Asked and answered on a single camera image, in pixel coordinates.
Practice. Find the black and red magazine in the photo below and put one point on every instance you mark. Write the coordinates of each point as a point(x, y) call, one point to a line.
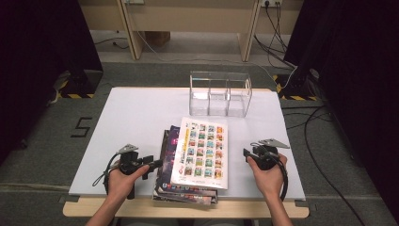
point(185, 201)

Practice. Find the black stand base striped tape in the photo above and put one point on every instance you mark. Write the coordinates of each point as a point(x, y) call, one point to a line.
point(296, 89)
point(81, 83)

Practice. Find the person's right hand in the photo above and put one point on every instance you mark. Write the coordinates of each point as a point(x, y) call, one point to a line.
point(270, 182)

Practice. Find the clear acrylic magazine rack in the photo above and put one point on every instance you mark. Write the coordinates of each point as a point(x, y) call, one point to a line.
point(219, 103)

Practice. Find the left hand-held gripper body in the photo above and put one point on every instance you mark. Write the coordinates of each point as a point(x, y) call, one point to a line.
point(130, 163)

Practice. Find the white wall socket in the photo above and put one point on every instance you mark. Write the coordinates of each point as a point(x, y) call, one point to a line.
point(271, 2)

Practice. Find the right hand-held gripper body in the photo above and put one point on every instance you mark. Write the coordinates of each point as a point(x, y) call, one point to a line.
point(266, 157)

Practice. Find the white power strip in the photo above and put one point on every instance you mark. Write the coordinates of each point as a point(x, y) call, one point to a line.
point(134, 1)

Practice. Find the white magazine with picture grid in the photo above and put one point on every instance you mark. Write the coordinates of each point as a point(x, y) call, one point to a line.
point(200, 153)

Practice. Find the beige wooden desk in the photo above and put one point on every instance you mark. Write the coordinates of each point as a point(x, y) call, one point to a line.
point(188, 19)

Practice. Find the black curtain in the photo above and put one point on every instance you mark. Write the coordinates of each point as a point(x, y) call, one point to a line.
point(37, 62)
point(354, 78)

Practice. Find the person's left hand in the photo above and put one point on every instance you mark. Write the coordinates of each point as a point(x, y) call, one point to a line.
point(120, 185)

